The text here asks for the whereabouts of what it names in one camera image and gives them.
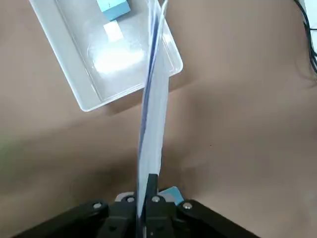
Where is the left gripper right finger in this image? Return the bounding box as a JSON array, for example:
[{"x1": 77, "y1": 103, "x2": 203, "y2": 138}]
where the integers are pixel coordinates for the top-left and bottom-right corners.
[{"x1": 141, "y1": 173, "x2": 261, "y2": 238}]

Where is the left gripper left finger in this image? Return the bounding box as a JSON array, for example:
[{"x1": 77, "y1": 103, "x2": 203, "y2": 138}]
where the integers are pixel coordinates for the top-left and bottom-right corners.
[{"x1": 14, "y1": 190, "x2": 137, "y2": 238}]

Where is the light blue A4 clipboard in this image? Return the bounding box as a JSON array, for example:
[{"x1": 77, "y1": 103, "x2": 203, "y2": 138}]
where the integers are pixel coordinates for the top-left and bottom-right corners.
[{"x1": 168, "y1": 185, "x2": 186, "y2": 206}]

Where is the clear plastic bin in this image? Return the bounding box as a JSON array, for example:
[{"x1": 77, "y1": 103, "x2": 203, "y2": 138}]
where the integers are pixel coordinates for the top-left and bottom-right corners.
[{"x1": 29, "y1": 0, "x2": 184, "y2": 113}]

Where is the small white block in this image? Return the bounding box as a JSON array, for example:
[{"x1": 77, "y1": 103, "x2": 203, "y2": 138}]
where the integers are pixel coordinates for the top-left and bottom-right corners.
[{"x1": 103, "y1": 21, "x2": 124, "y2": 42}]

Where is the blue foam block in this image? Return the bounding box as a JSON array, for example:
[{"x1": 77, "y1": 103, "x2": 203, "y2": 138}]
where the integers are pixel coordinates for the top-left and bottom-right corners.
[{"x1": 96, "y1": 0, "x2": 132, "y2": 22}]

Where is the black cable bundle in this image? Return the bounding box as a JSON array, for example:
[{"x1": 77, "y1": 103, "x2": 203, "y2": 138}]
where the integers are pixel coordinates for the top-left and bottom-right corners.
[{"x1": 294, "y1": 0, "x2": 317, "y2": 83}]

